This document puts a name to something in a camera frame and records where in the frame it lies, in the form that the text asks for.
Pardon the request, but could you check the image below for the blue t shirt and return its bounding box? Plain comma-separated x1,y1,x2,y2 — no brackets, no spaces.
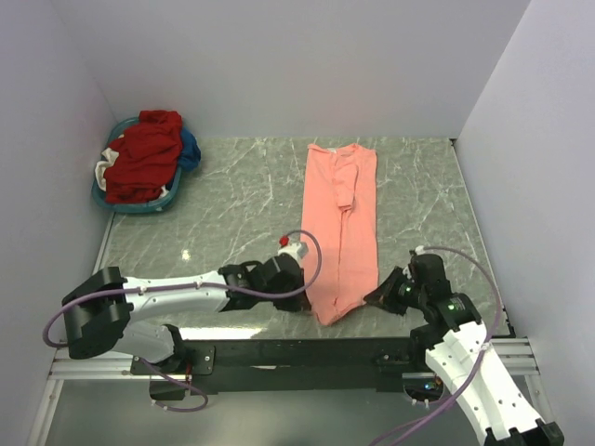
178,127,202,172

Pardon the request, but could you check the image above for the red t shirt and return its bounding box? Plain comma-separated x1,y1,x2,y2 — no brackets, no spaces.
104,111,183,203

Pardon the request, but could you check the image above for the black base beam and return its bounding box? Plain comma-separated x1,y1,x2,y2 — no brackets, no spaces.
131,337,443,402

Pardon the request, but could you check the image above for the teal laundry basket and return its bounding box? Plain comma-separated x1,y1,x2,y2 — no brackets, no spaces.
91,117,182,215

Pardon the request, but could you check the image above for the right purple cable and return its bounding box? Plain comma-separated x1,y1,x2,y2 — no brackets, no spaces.
366,245,506,446

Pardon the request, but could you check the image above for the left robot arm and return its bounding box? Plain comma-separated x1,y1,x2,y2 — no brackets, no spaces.
62,253,311,371

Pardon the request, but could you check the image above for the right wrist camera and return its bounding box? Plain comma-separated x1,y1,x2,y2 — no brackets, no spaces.
409,245,426,258

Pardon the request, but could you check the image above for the pink t shirt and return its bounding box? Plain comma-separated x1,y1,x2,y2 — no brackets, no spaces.
301,144,379,326

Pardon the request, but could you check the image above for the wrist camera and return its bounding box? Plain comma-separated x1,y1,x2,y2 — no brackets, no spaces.
277,235,309,262
409,245,426,258

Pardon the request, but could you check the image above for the white t shirt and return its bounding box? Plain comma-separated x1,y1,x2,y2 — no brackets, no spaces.
95,148,119,191

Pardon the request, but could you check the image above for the aluminium rail frame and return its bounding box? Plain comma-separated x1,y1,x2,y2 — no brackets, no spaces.
46,217,540,382

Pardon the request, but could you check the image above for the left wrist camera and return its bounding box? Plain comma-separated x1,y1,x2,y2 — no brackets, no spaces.
277,235,309,262

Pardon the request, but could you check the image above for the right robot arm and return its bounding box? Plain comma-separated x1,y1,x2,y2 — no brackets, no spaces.
364,246,565,445

